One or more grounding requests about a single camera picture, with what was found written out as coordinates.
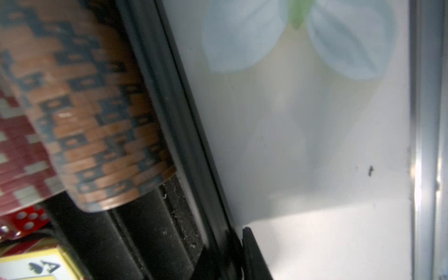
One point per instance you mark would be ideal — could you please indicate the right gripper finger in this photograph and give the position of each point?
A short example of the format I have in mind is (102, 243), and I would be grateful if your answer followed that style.
(254, 265)

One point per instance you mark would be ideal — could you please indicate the black poker case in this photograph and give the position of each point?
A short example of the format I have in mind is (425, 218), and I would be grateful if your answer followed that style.
(181, 230)

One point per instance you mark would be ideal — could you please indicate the pink playing card deck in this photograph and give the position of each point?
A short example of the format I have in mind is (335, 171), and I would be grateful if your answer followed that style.
(48, 264)

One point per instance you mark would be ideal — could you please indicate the red dice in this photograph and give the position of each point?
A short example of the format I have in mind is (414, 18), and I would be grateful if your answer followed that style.
(19, 224)

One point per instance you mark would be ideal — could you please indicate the red white chip stack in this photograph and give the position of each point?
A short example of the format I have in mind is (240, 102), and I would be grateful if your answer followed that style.
(27, 174)

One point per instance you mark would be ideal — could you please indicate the brown blue chip stack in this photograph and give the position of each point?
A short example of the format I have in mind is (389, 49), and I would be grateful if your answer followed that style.
(73, 71)

